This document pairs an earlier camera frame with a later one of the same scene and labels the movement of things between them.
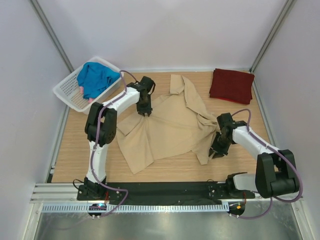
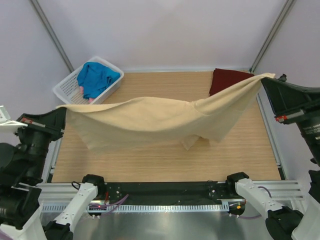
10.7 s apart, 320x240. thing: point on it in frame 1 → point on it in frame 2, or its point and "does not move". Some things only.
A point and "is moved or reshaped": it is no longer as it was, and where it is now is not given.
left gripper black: (147, 109) → (53, 122)
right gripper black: (220, 152) → (289, 100)
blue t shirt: (94, 78) does not move
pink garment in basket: (81, 91) does not move
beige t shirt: (176, 123) is moved or reshaped
